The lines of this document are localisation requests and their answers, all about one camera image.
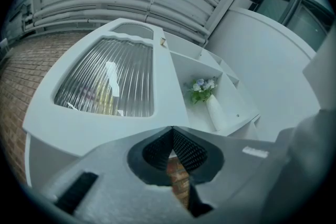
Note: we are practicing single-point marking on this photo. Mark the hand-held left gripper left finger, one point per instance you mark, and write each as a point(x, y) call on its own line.
point(113, 191)

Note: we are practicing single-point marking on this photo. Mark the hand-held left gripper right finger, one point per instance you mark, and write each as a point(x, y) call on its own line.
point(241, 170)

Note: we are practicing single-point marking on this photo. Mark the white shelving unit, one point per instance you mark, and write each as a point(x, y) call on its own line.
point(199, 65)

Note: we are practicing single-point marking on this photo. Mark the white ceramic vase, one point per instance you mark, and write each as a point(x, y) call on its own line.
point(216, 115)

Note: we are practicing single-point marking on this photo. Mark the artificial flower bunch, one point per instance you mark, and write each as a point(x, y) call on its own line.
point(200, 89)

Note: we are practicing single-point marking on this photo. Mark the beige yellow packet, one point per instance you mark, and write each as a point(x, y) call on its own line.
point(105, 98)

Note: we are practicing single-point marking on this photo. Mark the dark framed glass door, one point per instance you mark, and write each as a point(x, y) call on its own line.
point(304, 23)

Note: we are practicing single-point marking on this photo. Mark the white ceiling pipe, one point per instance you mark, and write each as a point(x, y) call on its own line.
point(105, 2)
point(118, 17)

